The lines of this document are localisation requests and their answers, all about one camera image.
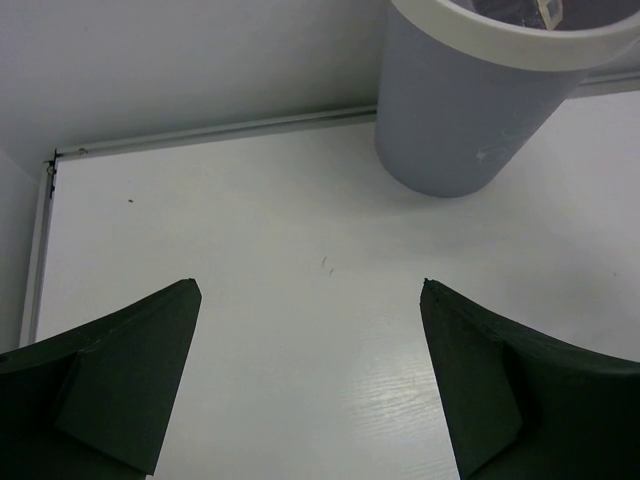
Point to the aluminium frame rail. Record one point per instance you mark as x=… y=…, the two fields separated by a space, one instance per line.
x=295 y=221

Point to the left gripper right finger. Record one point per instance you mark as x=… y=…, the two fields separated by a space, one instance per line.
x=520 y=404

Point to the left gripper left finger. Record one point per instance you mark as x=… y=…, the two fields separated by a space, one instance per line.
x=94 y=402

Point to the grey plastic waste bin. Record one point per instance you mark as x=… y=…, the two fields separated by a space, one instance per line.
x=464 y=85

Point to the clear bottle cream label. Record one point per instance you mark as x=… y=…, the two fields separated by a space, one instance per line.
x=542 y=14

